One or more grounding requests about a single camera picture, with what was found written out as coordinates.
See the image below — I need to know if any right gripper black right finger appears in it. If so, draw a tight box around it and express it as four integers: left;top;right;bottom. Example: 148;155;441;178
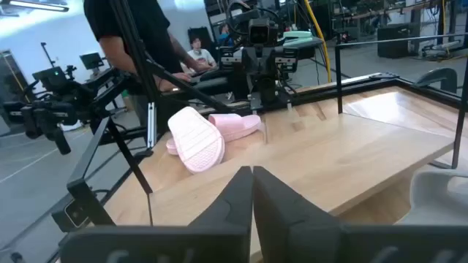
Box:
252;166;468;263

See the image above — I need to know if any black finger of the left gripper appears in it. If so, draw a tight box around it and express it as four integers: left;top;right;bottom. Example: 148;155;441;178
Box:
260;47;279;92
241;47;261;92

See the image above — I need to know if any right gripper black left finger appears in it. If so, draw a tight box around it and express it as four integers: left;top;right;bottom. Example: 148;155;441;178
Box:
58;166;254;263

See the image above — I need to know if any pink rubber slide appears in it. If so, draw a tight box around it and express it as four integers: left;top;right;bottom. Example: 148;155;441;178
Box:
167;106;226;175
165;113;264;156

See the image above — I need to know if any person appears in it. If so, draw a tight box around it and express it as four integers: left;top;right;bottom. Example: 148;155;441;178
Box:
218;23;235;47
181;36;219;74
83;0;208;129

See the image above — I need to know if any black cabinet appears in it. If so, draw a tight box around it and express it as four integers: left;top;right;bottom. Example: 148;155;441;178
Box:
376;22;422;59

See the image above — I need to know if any small black monitor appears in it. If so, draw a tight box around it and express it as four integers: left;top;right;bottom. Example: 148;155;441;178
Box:
79;52;105;71

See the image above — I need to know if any ceiling light panel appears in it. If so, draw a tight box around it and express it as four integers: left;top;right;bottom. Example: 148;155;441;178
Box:
0;0;70;14

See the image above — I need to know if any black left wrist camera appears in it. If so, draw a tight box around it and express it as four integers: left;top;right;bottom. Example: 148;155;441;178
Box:
248;18;279;47

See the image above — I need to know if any yellow cable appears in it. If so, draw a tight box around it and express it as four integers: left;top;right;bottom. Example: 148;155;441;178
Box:
303;0;333;83

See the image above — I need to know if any black aluminium table frame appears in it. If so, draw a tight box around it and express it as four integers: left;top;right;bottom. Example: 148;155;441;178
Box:
87;0;468;150

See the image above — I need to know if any black table-level camera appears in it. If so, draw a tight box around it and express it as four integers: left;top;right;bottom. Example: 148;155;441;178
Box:
50;195;93;234

